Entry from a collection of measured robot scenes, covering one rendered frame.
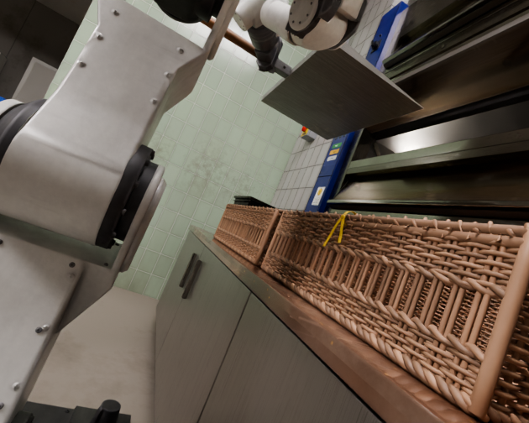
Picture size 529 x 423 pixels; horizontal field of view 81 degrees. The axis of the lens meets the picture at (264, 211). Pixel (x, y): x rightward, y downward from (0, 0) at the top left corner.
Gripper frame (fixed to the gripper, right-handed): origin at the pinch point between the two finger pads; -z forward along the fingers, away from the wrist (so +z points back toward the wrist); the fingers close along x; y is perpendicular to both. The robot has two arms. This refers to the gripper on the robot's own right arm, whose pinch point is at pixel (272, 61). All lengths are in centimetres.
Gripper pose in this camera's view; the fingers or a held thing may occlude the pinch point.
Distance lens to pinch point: 117.0
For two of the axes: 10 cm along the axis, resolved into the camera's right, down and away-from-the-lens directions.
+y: 9.0, 3.5, -2.7
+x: -3.8, 9.2, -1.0
